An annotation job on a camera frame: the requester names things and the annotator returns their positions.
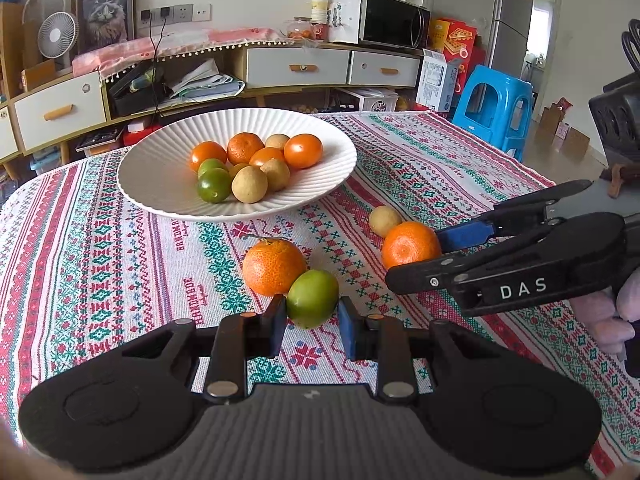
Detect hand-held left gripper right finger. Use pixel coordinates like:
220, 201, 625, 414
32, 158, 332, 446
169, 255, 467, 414
337, 297, 501, 405

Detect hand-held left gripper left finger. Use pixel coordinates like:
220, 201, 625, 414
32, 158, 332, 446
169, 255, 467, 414
120, 294, 288, 405

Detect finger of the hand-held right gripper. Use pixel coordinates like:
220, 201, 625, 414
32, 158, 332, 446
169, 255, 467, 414
439, 180, 593, 253
385, 212, 626, 295

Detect green tomato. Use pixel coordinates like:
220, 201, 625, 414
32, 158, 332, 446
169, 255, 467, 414
198, 158, 229, 178
196, 168, 232, 205
286, 269, 340, 330

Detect large orange mandarin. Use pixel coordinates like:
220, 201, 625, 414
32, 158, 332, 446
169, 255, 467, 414
381, 221, 443, 271
242, 238, 308, 297

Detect orange tomato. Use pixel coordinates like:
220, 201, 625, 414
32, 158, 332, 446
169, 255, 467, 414
189, 141, 228, 173
248, 147, 287, 168
283, 133, 324, 170

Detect white ribbed plate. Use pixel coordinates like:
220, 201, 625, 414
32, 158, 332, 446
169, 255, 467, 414
116, 108, 357, 223

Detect person's right hand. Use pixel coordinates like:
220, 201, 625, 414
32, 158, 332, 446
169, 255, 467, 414
570, 267, 640, 356

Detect blue plastic stool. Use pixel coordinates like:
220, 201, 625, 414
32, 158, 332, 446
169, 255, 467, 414
451, 65, 533, 162

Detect brown cardboard boxes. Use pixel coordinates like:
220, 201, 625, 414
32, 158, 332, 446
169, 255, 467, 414
537, 97, 591, 153

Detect white and blue carton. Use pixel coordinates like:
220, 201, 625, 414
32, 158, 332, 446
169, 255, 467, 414
416, 49, 463, 112

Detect white printed carton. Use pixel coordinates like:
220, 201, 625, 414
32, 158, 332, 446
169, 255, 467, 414
350, 89, 398, 112

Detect black perforated object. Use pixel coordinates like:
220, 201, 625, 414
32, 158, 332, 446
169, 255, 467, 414
589, 30, 640, 181

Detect small orange mandarin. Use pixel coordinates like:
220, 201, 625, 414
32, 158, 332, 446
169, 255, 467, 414
226, 132, 265, 166

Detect white cabinet drawer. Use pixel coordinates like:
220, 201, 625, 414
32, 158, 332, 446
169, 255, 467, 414
12, 71, 108, 153
246, 47, 351, 89
0, 105, 21, 161
348, 51, 422, 87

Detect patterned woven tablecloth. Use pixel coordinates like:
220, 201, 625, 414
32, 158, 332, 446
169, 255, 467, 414
0, 110, 640, 480

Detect red gift box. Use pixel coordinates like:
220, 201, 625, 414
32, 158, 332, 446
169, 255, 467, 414
429, 18, 478, 86

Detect grey refrigerator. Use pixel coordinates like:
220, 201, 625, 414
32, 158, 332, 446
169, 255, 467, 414
487, 0, 536, 81

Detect black and white microwave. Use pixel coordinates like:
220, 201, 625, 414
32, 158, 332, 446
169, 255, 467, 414
327, 0, 432, 51

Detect red flat box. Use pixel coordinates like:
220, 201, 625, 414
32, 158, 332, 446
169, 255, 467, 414
122, 122, 163, 146

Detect stack of papers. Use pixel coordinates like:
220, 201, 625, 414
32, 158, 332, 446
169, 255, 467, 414
167, 58, 247, 101

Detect clear storage bin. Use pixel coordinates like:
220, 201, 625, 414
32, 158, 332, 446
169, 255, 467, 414
75, 127, 126, 156

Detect wooden sideboard cabinet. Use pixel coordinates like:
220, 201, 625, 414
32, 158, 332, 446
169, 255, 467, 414
0, 2, 431, 171

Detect glass jar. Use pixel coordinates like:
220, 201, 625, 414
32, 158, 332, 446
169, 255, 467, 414
286, 16, 313, 41

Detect black tray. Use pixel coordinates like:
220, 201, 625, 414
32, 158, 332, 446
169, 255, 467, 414
107, 62, 168, 116

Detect blue storage bin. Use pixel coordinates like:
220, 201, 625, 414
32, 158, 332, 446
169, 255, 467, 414
30, 152, 63, 176

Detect pink tasselled cloth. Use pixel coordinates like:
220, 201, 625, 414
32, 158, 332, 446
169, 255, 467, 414
72, 27, 301, 81

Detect small cardboard box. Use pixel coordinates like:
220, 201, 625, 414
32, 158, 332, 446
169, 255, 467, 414
20, 60, 57, 92

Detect framed cat picture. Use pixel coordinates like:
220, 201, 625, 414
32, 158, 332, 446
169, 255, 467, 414
71, 0, 138, 56

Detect white electric fan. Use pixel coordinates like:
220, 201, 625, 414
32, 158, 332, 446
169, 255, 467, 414
22, 0, 80, 68

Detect black cable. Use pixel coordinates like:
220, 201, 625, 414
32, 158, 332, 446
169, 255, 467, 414
149, 7, 171, 111

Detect wall socket panel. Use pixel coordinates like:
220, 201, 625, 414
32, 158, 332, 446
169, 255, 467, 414
137, 4, 212, 28

